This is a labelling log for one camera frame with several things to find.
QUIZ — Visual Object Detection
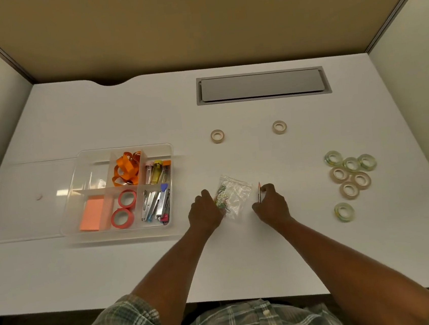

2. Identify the clear plastic organizer box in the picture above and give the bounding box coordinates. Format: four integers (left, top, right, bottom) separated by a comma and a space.
52, 141, 183, 248

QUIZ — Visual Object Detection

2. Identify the tan partition panel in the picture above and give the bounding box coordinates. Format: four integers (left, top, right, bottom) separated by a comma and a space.
0, 0, 429, 92

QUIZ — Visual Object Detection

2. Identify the bag of coloured paper clips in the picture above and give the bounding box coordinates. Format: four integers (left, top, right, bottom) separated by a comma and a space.
211, 171, 256, 222

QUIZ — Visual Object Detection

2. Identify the clear tube orange cap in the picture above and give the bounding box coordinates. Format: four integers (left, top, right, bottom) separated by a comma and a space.
159, 159, 174, 184

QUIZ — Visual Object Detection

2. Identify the pink sticky note pad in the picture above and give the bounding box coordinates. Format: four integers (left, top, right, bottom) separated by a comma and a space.
76, 194, 109, 233

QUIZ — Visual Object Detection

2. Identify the person's left hand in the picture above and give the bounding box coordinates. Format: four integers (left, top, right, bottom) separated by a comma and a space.
185, 187, 230, 240

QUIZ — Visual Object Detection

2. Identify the person's right forearm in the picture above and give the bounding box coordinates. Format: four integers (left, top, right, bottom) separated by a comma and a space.
278, 203, 429, 325

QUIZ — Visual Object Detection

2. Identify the orange lanyard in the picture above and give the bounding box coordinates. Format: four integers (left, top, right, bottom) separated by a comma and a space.
109, 149, 145, 188

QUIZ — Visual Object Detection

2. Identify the grey cable tray cover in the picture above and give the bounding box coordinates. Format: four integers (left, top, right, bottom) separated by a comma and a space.
194, 64, 333, 108

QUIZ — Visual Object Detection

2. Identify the person's right hand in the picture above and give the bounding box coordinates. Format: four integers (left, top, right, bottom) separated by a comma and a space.
249, 181, 295, 232

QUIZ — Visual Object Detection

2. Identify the green clear tape roll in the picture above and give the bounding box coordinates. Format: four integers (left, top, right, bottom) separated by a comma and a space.
357, 152, 378, 173
341, 155, 362, 173
323, 149, 344, 168
333, 201, 356, 224

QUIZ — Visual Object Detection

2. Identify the white desk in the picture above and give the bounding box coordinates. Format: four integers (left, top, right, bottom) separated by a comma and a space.
0, 43, 429, 325

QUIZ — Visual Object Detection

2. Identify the yellow tube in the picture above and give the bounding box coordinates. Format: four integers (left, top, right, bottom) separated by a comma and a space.
150, 159, 166, 185

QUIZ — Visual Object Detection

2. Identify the pink tape roll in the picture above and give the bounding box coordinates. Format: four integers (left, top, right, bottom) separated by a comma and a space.
109, 206, 136, 230
117, 188, 139, 211

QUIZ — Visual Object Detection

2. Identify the person's left forearm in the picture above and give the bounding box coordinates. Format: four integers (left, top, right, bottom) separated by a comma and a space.
124, 225, 223, 325

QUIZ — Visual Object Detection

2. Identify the clear plastic lid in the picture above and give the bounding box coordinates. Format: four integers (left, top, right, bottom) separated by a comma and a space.
0, 156, 87, 245

